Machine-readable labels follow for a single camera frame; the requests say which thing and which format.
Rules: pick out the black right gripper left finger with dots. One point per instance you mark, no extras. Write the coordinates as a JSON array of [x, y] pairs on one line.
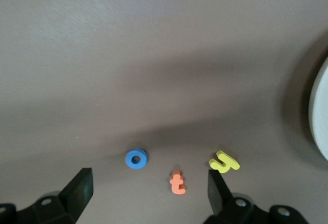
[[77, 195]]

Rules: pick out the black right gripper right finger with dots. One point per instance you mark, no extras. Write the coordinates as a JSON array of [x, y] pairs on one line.
[[220, 198]]

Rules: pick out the yellow foam letter h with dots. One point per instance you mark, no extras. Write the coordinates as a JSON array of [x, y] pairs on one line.
[[226, 163]]

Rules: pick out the orange foam letter t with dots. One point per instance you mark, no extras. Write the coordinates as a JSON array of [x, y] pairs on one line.
[[176, 183]]

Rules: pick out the blue foam letter o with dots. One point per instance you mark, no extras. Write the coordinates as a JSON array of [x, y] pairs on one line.
[[129, 161]]

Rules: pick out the beige brown plate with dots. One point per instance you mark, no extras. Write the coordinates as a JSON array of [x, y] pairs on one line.
[[320, 111]]

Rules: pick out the brown table cover sheet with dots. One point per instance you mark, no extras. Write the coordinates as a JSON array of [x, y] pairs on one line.
[[128, 55]]

